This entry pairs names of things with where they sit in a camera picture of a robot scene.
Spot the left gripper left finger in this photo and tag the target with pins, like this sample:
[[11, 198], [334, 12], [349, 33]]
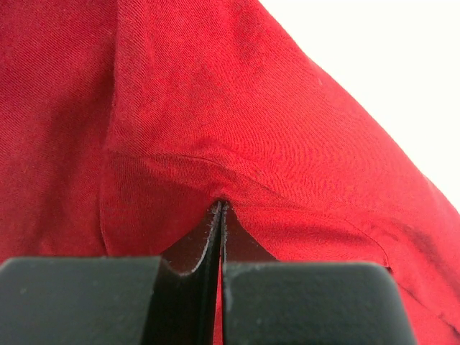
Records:
[[165, 299]]

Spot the red t-shirt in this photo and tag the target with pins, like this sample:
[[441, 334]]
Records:
[[122, 122]]

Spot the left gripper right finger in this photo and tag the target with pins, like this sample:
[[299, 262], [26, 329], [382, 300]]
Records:
[[266, 301]]

